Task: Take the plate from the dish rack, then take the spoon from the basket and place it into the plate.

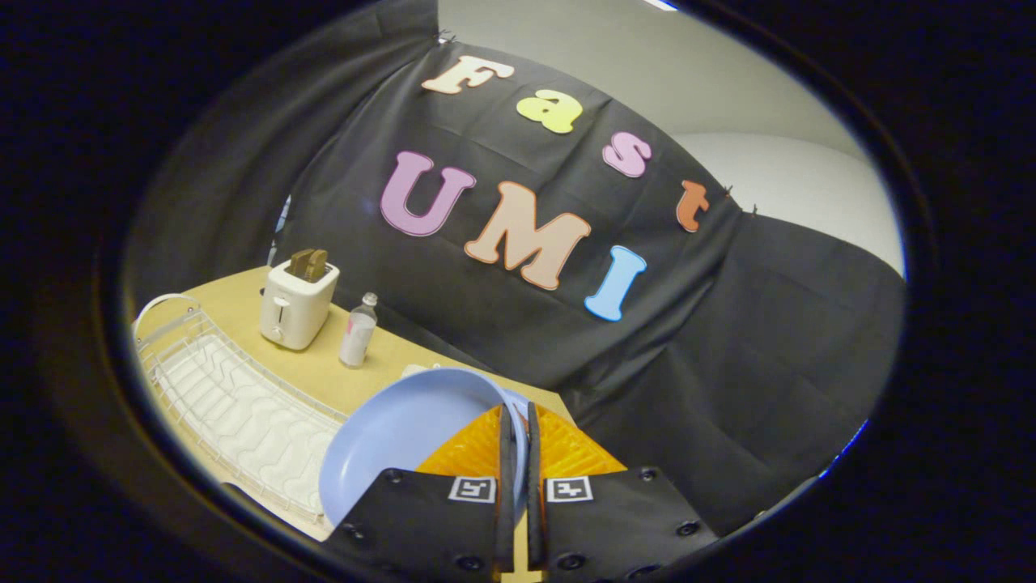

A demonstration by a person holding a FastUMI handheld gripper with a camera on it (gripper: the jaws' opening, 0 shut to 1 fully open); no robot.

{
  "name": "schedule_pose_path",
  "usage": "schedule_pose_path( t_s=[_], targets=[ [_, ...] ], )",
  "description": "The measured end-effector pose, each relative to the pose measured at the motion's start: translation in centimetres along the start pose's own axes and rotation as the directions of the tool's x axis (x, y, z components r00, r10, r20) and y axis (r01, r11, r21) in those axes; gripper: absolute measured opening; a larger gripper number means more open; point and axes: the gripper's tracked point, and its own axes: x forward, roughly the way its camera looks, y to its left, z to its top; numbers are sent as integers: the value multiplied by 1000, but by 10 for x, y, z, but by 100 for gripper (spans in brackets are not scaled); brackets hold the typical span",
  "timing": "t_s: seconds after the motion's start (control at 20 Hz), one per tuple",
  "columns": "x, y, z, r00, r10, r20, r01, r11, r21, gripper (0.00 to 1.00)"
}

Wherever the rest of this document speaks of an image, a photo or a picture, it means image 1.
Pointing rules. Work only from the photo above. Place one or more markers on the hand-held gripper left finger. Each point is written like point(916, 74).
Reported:
point(507, 486)

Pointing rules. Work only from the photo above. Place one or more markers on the brown toast slice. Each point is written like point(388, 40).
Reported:
point(307, 263)

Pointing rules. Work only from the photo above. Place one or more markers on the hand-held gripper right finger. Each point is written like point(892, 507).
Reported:
point(534, 486)

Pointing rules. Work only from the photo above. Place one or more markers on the black backdrop cloth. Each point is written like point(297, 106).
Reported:
point(566, 324)

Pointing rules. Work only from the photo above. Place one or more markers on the clear plastic bottle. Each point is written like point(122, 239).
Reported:
point(357, 334)

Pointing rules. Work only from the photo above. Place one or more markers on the blue plate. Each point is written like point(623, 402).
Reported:
point(405, 429)

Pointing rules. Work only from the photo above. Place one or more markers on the white toaster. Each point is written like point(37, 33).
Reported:
point(296, 308)

